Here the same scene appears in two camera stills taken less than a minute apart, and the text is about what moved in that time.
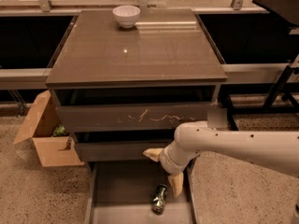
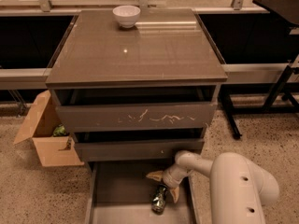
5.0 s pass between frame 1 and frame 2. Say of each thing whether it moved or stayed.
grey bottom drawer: stayed
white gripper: moved
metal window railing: stayed
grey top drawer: stayed
